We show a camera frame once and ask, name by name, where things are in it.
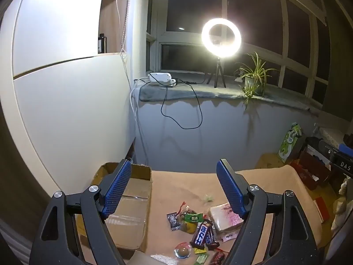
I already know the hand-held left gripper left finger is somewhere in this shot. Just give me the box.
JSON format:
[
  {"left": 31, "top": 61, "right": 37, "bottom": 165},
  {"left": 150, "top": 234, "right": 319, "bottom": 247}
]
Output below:
[{"left": 29, "top": 159, "right": 133, "bottom": 265}]

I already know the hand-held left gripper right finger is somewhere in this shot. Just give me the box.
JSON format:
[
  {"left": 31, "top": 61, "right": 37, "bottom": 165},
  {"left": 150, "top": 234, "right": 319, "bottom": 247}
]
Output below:
[{"left": 216, "top": 159, "right": 326, "bottom": 265}]

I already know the cardboard box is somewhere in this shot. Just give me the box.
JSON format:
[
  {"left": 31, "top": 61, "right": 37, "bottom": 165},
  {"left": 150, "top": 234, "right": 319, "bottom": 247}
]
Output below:
[{"left": 76, "top": 162, "right": 153, "bottom": 260}]

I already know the brown chocolate bar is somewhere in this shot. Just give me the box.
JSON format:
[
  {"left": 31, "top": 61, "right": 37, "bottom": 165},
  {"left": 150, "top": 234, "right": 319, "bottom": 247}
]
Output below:
[
  {"left": 204, "top": 226, "right": 220, "bottom": 250},
  {"left": 190, "top": 219, "right": 214, "bottom": 249}
]

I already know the pink bread packet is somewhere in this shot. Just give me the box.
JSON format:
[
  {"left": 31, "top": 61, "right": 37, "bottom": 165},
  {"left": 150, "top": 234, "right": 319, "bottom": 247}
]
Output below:
[{"left": 207, "top": 202, "right": 244, "bottom": 232}]

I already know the red box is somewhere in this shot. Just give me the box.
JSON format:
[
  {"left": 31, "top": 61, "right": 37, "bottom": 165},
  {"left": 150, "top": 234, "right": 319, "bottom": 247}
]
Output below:
[{"left": 289, "top": 150, "right": 331, "bottom": 191}]

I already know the white plush toy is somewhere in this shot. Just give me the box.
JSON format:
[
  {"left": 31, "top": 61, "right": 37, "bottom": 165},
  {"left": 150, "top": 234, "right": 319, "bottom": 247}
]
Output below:
[{"left": 332, "top": 178, "right": 353, "bottom": 216}]

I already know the green candy packet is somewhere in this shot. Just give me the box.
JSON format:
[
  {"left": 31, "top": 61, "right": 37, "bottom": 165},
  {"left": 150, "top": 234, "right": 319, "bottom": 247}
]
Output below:
[{"left": 184, "top": 212, "right": 204, "bottom": 223}]

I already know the red booklet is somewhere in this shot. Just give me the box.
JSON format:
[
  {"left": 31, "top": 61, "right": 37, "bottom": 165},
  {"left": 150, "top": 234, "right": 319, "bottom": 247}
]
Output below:
[{"left": 314, "top": 197, "right": 330, "bottom": 223}]

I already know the red candy wrapper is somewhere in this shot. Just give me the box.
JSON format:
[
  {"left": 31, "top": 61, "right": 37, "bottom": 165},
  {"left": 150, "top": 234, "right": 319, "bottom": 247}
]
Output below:
[{"left": 176, "top": 201, "right": 191, "bottom": 216}]

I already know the green printed carton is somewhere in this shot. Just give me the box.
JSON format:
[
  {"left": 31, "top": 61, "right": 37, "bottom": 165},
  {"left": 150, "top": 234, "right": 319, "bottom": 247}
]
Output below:
[{"left": 277, "top": 121, "right": 304, "bottom": 163}]

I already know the silver black candy wrapper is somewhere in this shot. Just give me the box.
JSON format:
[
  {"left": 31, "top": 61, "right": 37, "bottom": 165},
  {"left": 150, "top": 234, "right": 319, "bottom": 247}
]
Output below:
[{"left": 166, "top": 212, "right": 181, "bottom": 231}]

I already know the dark red wrapper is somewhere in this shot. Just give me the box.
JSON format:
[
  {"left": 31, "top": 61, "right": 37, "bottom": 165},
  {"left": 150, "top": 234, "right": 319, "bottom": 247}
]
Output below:
[{"left": 208, "top": 250, "right": 228, "bottom": 265}]

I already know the clear jelly cup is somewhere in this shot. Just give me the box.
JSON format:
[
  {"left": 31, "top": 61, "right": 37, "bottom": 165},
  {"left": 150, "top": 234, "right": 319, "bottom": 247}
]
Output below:
[{"left": 174, "top": 242, "right": 193, "bottom": 259}]

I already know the white packet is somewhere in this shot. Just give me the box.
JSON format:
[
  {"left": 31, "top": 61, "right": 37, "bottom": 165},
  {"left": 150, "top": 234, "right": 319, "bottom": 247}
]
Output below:
[{"left": 150, "top": 254, "right": 178, "bottom": 265}]

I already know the white cabinet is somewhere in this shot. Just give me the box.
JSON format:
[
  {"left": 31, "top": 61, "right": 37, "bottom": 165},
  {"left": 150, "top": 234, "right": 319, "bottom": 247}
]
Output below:
[{"left": 0, "top": 0, "right": 135, "bottom": 199}]

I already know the white power strip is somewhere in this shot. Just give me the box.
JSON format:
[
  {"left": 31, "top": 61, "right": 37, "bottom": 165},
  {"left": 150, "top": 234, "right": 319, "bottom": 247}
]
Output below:
[{"left": 148, "top": 72, "right": 177, "bottom": 87}]

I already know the potted spider plant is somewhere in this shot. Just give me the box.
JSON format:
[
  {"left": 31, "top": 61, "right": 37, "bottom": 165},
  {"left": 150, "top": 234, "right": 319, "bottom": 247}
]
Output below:
[{"left": 234, "top": 52, "right": 279, "bottom": 108}]

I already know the black tripod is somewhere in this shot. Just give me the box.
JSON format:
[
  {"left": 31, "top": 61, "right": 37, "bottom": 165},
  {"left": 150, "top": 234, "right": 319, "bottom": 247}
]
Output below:
[{"left": 206, "top": 57, "right": 227, "bottom": 88}]

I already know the wooden shelf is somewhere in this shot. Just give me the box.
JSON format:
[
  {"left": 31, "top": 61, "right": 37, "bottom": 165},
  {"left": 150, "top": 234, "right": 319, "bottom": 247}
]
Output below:
[{"left": 99, "top": 0, "right": 131, "bottom": 54}]

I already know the window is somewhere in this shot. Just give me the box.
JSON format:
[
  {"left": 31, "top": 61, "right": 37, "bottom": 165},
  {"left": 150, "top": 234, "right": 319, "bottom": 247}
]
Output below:
[{"left": 146, "top": 0, "right": 331, "bottom": 100}]

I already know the black cable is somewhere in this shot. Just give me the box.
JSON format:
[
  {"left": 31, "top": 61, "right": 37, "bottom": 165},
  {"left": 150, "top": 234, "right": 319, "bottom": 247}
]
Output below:
[{"left": 161, "top": 80, "right": 206, "bottom": 130}]

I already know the ring light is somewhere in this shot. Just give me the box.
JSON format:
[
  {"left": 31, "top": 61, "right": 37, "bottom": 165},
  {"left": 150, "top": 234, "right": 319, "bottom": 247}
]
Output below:
[{"left": 201, "top": 18, "right": 242, "bottom": 59}]

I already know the thin white cord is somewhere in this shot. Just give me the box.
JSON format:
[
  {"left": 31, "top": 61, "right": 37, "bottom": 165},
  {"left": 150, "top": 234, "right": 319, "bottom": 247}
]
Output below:
[{"left": 114, "top": 0, "right": 131, "bottom": 83}]

